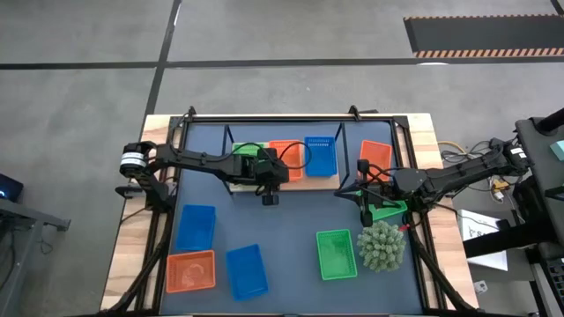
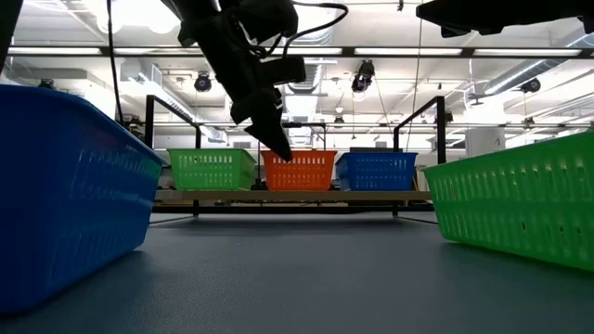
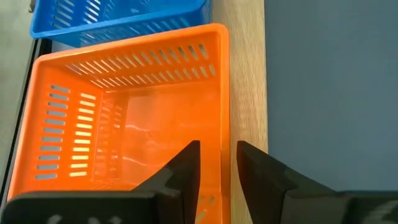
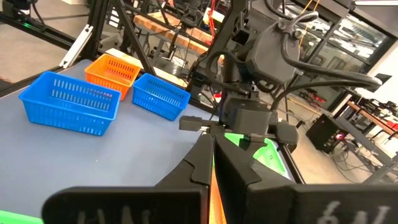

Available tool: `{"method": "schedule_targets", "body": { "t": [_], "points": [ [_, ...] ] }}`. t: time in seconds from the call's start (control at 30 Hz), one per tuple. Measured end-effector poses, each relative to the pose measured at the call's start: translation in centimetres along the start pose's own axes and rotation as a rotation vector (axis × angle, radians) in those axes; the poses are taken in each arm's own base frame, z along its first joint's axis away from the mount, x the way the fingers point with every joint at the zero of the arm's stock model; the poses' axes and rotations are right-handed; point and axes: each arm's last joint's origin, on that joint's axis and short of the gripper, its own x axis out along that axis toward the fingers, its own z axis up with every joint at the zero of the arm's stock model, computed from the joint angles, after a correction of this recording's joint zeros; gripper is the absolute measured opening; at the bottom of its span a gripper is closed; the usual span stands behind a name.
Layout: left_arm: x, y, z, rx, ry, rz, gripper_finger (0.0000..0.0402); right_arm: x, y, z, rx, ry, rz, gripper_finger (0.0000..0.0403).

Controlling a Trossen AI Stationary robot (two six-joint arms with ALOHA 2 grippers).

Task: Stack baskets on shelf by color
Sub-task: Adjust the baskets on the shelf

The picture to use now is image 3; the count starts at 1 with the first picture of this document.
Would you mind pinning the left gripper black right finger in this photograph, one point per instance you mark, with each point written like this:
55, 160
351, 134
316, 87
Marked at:
280, 199

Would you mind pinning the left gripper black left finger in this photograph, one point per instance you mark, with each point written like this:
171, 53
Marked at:
155, 205

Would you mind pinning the orange basket with white scuffs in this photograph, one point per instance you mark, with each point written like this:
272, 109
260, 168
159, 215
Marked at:
155, 124

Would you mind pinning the blue plastic basket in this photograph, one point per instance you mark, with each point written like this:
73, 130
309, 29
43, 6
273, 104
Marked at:
124, 28

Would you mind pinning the blue table mat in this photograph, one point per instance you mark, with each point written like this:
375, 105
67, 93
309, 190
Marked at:
326, 93

